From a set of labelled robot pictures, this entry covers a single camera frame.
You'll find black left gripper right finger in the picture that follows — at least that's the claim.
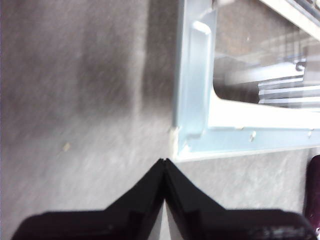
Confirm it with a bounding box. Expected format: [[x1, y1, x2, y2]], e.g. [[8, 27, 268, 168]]
[[164, 158, 318, 240]]

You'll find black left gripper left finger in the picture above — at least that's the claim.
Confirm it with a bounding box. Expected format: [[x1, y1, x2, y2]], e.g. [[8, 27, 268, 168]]
[[11, 159, 166, 240]]

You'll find cream glass oven door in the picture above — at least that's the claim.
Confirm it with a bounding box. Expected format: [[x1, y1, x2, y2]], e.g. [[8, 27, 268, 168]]
[[171, 0, 320, 163]]

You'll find purple sweet potato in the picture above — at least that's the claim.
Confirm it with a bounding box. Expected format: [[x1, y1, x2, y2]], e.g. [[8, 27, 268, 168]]
[[302, 154, 320, 232]]

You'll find cream toaster oven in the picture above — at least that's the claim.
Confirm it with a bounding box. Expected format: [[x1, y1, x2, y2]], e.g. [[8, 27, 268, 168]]
[[258, 0, 320, 42]]

